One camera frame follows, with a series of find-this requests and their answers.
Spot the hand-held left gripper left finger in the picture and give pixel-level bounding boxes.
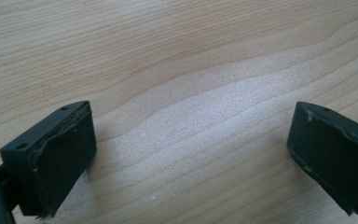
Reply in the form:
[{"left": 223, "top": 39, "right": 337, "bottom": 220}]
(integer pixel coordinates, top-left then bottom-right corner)
[{"left": 0, "top": 100, "right": 98, "bottom": 218}]

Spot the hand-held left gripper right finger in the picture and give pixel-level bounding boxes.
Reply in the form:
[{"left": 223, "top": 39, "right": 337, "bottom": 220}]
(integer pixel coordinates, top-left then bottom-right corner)
[{"left": 286, "top": 101, "right": 358, "bottom": 217}]

